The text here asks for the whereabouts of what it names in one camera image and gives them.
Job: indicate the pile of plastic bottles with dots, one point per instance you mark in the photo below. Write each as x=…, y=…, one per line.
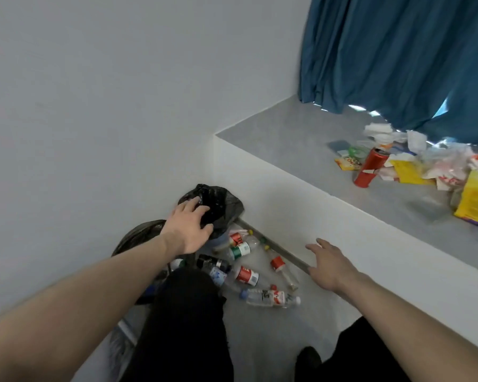
x=247, y=276

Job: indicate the bin with dark liner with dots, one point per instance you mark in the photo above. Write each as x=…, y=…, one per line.
x=141, y=234

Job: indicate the person's right thumb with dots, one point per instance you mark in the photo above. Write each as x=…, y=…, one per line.
x=314, y=271

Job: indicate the large yellow packet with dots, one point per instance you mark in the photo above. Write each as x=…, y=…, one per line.
x=477, y=198

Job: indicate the person's leg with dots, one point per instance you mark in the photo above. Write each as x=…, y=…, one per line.
x=362, y=358
x=183, y=330

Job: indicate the flat white tissues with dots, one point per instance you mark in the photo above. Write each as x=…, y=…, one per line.
x=380, y=131

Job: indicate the person's right forearm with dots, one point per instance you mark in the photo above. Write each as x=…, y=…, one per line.
x=414, y=330

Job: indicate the person's left forearm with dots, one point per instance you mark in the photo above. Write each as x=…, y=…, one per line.
x=83, y=306

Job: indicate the person's left thumb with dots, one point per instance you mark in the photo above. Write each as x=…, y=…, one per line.
x=208, y=230

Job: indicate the black shoe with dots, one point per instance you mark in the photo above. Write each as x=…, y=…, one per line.
x=307, y=364

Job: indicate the person's left leg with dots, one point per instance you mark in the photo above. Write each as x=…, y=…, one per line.
x=183, y=330

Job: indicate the white plastic bag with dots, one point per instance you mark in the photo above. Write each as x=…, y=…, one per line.
x=121, y=346

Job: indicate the yellow paper wrapper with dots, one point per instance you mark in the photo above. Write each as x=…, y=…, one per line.
x=409, y=173

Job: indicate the small yellow snack packet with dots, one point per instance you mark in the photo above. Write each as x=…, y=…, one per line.
x=347, y=163

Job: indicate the clear plastic bag red print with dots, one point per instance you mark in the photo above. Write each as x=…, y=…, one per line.
x=446, y=167

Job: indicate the green wrapper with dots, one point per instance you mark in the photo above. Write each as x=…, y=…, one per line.
x=357, y=151

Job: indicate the person's right hand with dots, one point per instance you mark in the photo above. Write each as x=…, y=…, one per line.
x=334, y=270

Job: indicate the blue curtain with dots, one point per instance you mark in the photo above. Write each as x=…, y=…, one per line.
x=398, y=55

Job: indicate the black plastic trash bag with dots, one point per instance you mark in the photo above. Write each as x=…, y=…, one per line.
x=221, y=204

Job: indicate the person's right leg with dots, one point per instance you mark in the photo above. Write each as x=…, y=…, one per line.
x=362, y=358

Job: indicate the person's right middle finger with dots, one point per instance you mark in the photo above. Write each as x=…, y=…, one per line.
x=324, y=243

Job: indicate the person's left hand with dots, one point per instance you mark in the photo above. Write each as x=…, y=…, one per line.
x=185, y=230

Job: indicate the crumpled white tissue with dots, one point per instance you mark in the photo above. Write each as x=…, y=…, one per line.
x=416, y=141

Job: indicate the red drink can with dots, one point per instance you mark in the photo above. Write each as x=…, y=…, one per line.
x=371, y=167

